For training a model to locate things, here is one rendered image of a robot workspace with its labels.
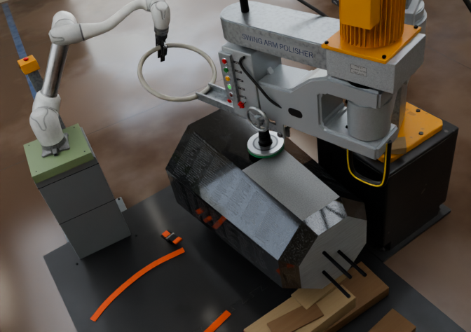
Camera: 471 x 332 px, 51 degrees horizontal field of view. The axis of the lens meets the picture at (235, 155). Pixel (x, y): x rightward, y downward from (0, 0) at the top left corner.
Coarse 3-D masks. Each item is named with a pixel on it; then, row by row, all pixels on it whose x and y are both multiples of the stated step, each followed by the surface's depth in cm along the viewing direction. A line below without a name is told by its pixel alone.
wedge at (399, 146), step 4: (396, 140) 277; (400, 140) 276; (404, 140) 274; (392, 144) 275; (396, 144) 274; (400, 144) 273; (404, 144) 272; (392, 148) 273; (396, 148) 272; (400, 148) 271; (404, 148) 270; (392, 152) 273; (396, 152) 273; (400, 152) 272; (404, 152) 272
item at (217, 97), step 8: (216, 88) 295; (224, 88) 290; (200, 96) 290; (208, 96) 287; (216, 96) 293; (224, 96) 292; (216, 104) 285; (224, 104) 279; (232, 104) 285; (232, 112) 278; (272, 128) 261; (288, 128) 257; (280, 136) 254; (288, 136) 256
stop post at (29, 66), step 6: (18, 60) 371; (30, 60) 368; (24, 66) 365; (30, 66) 367; (36, 66) 370; (24, 72) 367; (30, 72) 370; (36, 72) 374; (30, 78) 374; (36, 78) 376; (36, 84) 379; (42, 84) 381; (36, 90) 381; (60, 120) 405
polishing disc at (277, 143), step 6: (258, 132) 292; (270, 132) 290; (276, 132) 290; (252, 138) 289; (258, 138) 288; (276, 138) 286; (252, 144) 285; (258, 144) 284; (276, 144) 281; (282, 144) 281; (252, 150) 281; (258, 150) 280; (264, 150) 279; (270, 150) 279; (276, 150) 278
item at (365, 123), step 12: (348, 108) 213; (360, 108) 206; (372, 108) 204; (384, 108) 205; (348, 120) 217; (360, 120) 210; (372, 120) 208; (384, 120) 210; (360, 132) 214; (372, 132) 212; (384, 132) 214
